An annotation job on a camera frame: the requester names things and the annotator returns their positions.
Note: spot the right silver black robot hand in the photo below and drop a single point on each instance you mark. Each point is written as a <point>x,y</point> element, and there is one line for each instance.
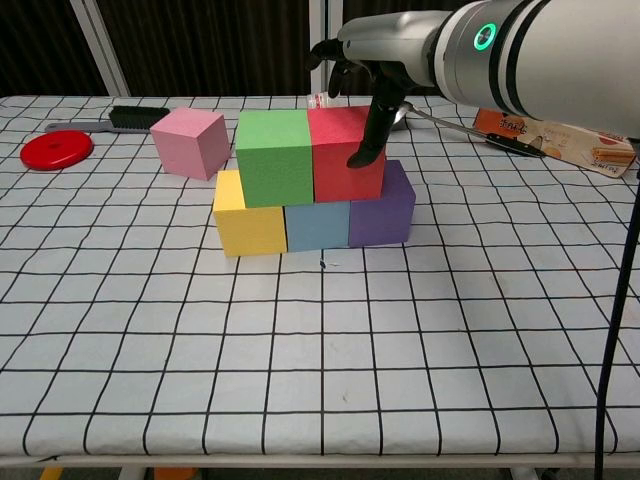
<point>390,45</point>

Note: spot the red foam cube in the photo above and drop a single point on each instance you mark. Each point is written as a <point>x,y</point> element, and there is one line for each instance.
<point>335,165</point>

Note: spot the green foam cube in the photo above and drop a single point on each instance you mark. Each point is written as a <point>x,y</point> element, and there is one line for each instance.
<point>275,170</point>

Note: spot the purple foam cube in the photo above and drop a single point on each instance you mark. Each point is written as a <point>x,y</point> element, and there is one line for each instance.
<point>382,222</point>

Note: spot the pink foam cube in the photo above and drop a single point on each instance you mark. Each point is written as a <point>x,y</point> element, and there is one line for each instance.
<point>185,150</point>

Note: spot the yellow foam cube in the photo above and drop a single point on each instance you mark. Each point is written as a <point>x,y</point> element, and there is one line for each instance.
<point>250,230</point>

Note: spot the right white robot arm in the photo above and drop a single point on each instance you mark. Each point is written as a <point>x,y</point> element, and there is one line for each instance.
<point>550,60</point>

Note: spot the light blue foam cube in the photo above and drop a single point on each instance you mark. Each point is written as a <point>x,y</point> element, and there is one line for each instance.
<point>317,227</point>

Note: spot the orange biscuit box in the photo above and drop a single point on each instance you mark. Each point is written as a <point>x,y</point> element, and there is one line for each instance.
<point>565,145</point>

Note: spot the grey brush black bristles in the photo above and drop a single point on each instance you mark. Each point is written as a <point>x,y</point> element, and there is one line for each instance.
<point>135,117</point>

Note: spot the white black checkered tablecloth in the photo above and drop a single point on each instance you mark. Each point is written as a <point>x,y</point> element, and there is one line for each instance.
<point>320,350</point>

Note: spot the red plastic disc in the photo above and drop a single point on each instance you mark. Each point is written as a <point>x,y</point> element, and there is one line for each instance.
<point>55,150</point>

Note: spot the white partition post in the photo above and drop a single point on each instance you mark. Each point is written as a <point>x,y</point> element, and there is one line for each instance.
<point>325,25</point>
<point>100,50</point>

